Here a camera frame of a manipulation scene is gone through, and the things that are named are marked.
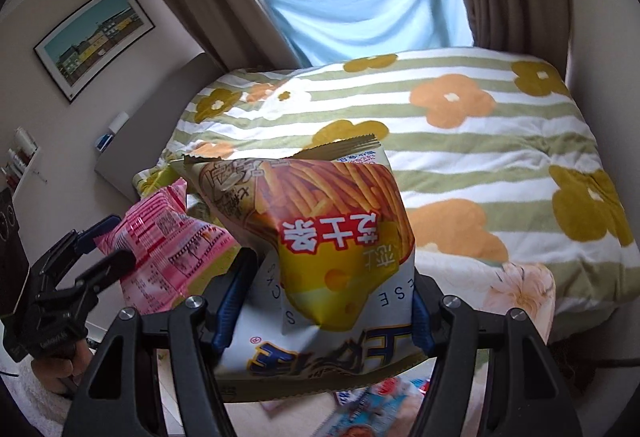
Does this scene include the person's left hand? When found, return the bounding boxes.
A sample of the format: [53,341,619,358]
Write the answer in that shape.
[30,339,98,398]

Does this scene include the bottles on wall shelf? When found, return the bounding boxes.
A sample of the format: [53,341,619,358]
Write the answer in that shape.
[0,127,40,198]

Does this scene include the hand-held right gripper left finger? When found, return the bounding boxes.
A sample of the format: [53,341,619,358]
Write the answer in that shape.
[62,247,258,437]

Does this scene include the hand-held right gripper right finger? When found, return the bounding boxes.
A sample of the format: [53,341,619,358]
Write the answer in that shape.
[407,274,583,437]

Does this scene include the heap of mixed colourful packets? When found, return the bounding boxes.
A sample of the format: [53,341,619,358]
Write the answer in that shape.
[260,374,433,437]

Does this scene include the green striped floral blanket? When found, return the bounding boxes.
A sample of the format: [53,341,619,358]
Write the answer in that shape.
[132,48,636,318]

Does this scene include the white lint roller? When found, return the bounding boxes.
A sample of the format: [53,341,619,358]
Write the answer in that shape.
[95,111,131,152]

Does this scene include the cream blanket with leaf stripe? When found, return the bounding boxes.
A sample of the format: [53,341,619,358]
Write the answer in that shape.
[410,259,557,348]

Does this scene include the pink snack packet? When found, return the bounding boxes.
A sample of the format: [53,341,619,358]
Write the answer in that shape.
[95,180,241,318]

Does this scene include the person's left forearm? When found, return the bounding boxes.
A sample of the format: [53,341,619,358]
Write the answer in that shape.
[0,357,81,437]

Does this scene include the yellow cheese stick packet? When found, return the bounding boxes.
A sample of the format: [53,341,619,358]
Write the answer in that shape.
[182,133,433,403]

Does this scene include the framed picture of houses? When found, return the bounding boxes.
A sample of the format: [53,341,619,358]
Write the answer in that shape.
[32,0,156,104]

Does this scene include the grey headboard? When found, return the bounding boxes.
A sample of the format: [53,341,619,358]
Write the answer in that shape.
[94,52,231,204]

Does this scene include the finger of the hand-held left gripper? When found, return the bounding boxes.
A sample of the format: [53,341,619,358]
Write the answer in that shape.
[54,249,137,304]
[30,216,123,286]

